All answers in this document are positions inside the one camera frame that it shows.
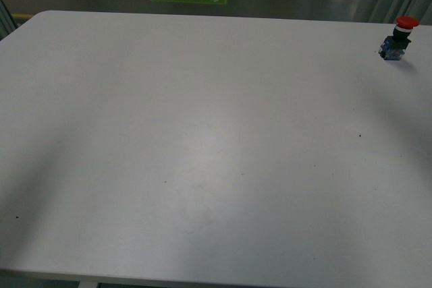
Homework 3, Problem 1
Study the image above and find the white table leg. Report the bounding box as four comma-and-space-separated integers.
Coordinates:
78, 281, 99, 288

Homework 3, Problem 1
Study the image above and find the red push button switch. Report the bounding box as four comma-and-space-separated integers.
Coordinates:
378, 16, 419, 61

